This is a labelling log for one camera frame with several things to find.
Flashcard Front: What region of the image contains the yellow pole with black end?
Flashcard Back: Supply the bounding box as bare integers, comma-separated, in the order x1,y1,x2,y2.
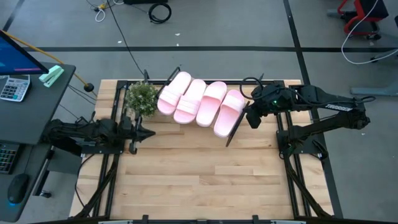
0,30,96,93

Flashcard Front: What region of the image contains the pink slide sandal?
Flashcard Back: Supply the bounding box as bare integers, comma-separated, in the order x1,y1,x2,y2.
157,71,192,116
195,81,228,128
213,89,246,139
173,78,207,125

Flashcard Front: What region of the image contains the black office desk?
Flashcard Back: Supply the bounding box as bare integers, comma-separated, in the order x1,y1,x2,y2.
0,61,82,223

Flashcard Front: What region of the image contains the grey desk foot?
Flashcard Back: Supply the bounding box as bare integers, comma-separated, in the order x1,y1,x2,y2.
349,86,398,96

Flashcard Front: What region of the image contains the long thin black cable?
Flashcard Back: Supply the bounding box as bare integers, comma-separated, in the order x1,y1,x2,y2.
107,0,146,78

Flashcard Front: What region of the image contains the black computer monitor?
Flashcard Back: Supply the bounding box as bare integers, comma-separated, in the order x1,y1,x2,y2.
0,30,50,77

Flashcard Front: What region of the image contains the mint green stapler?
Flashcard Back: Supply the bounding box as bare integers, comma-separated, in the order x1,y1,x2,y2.
38,65,65,88

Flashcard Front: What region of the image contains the green potted plant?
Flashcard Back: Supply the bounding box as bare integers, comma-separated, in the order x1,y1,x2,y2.
125,81,159,118

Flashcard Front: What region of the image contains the grey desk calculator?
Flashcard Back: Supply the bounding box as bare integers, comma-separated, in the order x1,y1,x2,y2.
0,74,31,103

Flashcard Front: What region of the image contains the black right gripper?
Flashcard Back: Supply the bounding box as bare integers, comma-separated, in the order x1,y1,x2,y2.
245,83,295,129

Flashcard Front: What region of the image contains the black aluminium table frame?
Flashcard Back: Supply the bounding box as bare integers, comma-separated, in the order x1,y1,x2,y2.
70,68,343,224

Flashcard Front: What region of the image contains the long white cable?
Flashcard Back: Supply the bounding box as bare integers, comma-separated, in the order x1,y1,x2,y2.
341,0,398,65

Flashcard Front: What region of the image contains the black power adapter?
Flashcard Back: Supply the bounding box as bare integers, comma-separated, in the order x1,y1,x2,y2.
75,116,91,128

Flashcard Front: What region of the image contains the black computer mouse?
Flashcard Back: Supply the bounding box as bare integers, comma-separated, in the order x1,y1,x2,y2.
6,173,30,205

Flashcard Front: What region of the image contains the white cable with yellow plug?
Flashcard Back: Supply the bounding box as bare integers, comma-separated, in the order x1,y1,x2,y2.
94,2,107,23

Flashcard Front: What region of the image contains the red cart with black top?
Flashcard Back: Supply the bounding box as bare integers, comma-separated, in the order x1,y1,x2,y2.
337,0,389,41

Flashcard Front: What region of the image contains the black box on floor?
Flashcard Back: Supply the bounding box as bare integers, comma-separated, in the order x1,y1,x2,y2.
123,0,169,5

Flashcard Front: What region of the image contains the black keyboard with red backlight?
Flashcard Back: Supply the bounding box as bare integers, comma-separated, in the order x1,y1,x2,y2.
0,142,20,174

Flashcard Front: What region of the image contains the coiled black cable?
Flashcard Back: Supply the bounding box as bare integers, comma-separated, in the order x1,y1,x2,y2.
148,2,172,25

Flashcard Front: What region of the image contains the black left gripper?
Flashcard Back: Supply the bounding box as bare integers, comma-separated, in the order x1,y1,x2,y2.
117,107,156,156

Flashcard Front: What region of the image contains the wooden shelf with black legs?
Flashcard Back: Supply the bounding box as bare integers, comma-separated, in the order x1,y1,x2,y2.
154,66,251,148

